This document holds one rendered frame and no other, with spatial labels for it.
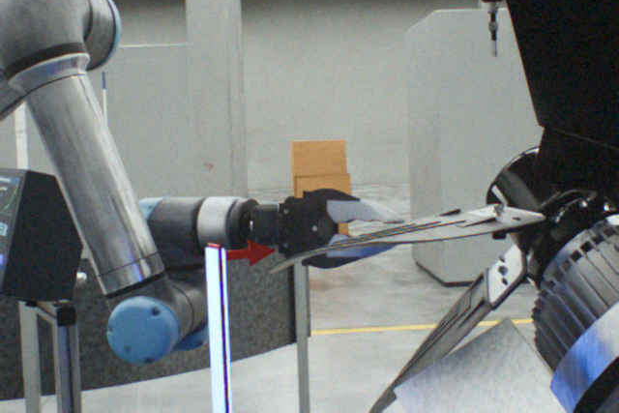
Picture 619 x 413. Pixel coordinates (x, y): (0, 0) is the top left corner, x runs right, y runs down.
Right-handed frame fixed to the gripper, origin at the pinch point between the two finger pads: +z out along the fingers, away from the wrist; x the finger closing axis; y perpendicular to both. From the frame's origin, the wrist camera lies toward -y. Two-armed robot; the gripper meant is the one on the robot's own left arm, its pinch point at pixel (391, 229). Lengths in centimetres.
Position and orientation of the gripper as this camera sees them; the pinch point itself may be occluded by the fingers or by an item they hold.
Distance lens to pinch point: 97.3
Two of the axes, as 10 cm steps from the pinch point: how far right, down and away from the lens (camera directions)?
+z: 9.2, -0.1, -3.9
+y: 3.9, 0.4, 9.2
